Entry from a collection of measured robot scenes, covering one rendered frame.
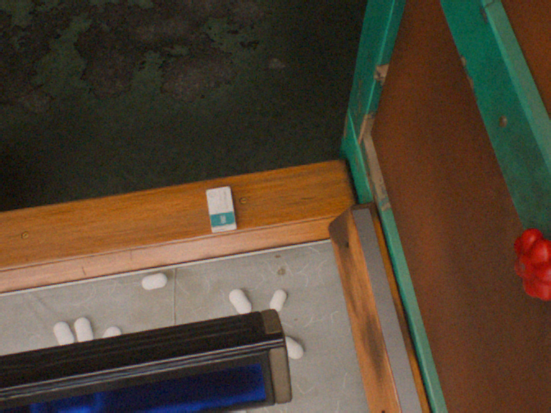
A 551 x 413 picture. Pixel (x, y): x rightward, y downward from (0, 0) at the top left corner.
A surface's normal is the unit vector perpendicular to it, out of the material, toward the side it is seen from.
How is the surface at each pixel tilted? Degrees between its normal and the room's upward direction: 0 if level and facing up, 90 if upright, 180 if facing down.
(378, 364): 66
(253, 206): 0
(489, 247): 90
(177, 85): 0
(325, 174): 0
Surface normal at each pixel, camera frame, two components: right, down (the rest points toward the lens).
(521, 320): -0.98, 0.16
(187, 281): 0.00, -0.41
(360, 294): -0.91, -0.02
